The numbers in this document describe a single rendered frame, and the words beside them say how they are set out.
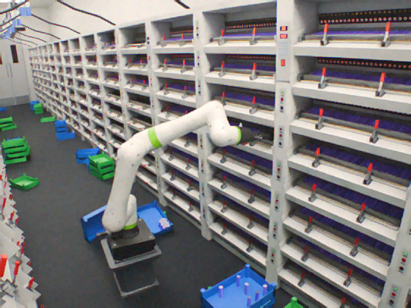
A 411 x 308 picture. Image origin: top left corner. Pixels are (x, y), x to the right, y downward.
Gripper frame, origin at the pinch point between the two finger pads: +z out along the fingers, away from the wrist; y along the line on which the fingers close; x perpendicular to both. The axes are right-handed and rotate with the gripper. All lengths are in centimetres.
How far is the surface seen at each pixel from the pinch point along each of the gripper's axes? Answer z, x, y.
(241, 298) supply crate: -35, 72, -32
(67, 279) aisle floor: -90, 116, 74
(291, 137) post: -4.1, -2.9, -18.2
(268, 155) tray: -3.3, 9.9, -4.8
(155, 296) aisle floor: -48, 108, 25
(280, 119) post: -8.0, -11.2, -12.8
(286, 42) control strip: -16, -48, -15
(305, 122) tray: -3.7, -12.1, -24.9
